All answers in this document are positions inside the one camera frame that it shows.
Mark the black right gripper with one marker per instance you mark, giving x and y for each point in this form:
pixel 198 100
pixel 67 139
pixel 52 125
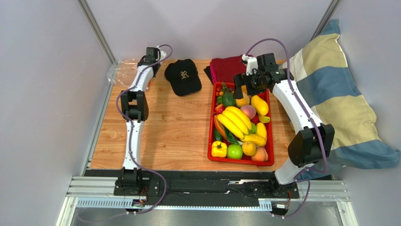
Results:
pixel 241 79

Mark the yellow banana bunch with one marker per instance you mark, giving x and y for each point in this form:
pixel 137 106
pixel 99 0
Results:
pixel 236 121

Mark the clear orange zip top bag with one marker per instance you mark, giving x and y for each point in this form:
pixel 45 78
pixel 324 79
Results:
pixel 122 73

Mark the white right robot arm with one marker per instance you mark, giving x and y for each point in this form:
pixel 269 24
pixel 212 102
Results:
pixel 313 139

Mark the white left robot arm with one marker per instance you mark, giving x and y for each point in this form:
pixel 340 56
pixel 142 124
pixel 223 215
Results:
pixel 132 105

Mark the dark green avocado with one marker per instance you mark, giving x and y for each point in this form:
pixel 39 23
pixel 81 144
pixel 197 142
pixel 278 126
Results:
pixel 228 100

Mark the folded dark red cloth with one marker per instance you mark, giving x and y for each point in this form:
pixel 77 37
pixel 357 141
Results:
pixel 224 69

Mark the pink peach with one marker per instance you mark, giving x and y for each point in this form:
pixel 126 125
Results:
pixel 249 111

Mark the red plastic tray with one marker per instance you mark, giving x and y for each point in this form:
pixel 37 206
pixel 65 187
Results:
pixel 261 133

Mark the yellow mango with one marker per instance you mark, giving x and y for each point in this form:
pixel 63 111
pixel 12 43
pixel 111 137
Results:
pixel 261 106

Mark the green cucumber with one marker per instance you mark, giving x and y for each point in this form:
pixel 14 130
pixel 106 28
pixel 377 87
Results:
pixel 217 135

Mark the black embroidered baseball cap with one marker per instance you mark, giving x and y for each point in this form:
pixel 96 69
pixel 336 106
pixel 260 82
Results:
pixel 183 77

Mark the orange fruit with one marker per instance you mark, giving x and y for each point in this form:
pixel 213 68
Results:
pixel 249 148

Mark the green lime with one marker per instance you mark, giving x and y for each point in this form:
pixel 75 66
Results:
pixel 234 151

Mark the yellow bell pepper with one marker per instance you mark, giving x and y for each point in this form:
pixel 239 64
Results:
pixel 219 149

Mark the peach at tray corner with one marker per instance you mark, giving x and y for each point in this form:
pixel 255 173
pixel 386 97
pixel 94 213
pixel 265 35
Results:
pixel 261 155

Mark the striped blue yellow pillow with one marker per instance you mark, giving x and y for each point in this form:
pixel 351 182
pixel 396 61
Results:
pixel 324 80

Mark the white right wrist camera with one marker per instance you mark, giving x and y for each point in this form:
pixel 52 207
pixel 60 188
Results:
pixel 250 62

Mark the black mounting base rail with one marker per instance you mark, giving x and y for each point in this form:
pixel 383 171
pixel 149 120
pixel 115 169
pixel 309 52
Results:
pixel 196 188

